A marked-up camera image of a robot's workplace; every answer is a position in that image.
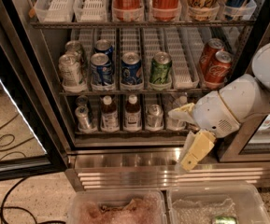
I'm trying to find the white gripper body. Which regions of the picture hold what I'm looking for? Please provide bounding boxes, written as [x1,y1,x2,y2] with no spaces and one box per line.
[192,91,240,138]

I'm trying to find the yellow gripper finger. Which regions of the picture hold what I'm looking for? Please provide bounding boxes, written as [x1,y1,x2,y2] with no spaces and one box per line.
[168,103,195,124]
[179,130,216,171]

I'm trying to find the silver can bottom shelf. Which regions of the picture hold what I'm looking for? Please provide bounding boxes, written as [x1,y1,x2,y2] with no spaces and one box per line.
[147,105,163,129]

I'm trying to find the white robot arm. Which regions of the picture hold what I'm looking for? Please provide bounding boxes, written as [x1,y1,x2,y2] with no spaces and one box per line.
[168,43,270,172]

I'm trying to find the red coke can front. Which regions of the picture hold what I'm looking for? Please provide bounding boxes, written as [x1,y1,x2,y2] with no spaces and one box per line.
[205,50,233,84]

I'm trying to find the red coke can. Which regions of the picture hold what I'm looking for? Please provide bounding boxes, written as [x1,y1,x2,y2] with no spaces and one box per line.
[205,50,233,84]
[199,38,225,74]

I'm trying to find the green soda can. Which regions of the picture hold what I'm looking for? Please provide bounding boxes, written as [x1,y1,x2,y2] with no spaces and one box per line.
[149,51,172,85]

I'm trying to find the empty white tray middle shelf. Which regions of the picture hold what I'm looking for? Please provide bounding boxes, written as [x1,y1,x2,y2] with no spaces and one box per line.
[164,28,199,89]

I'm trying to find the red coke can back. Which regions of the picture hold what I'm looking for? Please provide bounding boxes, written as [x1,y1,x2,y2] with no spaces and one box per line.
[199,38,225,74]

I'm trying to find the blue pepsi can centre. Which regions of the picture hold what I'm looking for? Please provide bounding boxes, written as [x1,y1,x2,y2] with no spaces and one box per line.
[121,52,142,85]

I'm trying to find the blue pepsi can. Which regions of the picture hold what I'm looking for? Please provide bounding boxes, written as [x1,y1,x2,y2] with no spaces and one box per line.
[121,52,142,85]
[90,53,114,86]
[94,39,114,59]

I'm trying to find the steel fridge base grille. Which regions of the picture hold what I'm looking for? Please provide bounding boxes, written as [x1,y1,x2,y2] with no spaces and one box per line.
[65,162,270,191]

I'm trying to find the green can in bin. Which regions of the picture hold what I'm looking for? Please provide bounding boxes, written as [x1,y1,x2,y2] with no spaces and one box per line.
[211,216,238,224]

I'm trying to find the blue pepsi can front left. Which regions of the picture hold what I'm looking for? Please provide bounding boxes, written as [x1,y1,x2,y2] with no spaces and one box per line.
[90,53,114,86]

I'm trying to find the dark can bottom back left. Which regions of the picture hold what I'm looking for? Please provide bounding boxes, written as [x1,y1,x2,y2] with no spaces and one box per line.
[76,95,89,106]

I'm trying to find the silver slim can bottom left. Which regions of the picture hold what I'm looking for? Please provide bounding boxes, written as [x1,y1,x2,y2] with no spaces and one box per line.
[75,106,93,130]

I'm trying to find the blue pepsi can back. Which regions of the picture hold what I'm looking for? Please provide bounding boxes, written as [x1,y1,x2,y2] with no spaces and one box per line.
[94,39,114,59]

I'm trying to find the white can middle front left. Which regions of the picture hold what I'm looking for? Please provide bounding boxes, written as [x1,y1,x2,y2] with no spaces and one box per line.
[59,53,86,92]

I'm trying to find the white can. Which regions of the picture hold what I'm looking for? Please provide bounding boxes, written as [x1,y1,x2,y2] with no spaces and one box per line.
[64,40,85,63]
[59,53,86,92]

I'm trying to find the white can middle back left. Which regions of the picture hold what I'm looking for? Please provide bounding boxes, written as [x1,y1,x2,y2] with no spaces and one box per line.
[64,40,85,63]

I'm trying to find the open glass fridge door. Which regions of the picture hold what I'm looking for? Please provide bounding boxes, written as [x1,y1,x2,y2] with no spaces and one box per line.
[0,0,66,181]

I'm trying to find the clear water bottle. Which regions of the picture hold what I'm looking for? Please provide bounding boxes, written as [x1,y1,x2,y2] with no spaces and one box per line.
[167,96,187,131]

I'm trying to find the brown juice bottle right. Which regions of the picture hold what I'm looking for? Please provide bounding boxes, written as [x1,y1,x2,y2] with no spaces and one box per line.
[124,94,142,131]

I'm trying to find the brown juice bottle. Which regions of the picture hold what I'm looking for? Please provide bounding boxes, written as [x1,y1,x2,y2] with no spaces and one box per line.
[101,95,119,132]
[124,94,142,131]

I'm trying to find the clear bin with bubble wrap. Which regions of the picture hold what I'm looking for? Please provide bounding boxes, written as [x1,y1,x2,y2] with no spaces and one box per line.
[166,182,270,224]

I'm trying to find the brown juice bottle left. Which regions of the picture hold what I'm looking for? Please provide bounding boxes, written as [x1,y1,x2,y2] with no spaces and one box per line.
[101,95,119,132]

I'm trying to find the clear bin with pink wrap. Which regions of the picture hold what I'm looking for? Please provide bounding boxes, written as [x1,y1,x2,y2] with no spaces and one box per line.
[66,189,167,224]

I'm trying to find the empty white tray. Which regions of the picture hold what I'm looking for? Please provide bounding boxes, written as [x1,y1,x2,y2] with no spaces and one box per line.
[34,0,75,22]
[73,0,109,22]

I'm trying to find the empty white tray top left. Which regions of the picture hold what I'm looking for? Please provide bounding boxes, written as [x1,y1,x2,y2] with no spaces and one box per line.
[34,0,75,22]

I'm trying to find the right fridge door frame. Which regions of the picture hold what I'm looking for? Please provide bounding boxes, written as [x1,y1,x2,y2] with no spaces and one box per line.
[218,5,270,162]

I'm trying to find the black floor cable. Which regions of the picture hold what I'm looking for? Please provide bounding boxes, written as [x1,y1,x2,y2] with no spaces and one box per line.
[0,175,66,224]

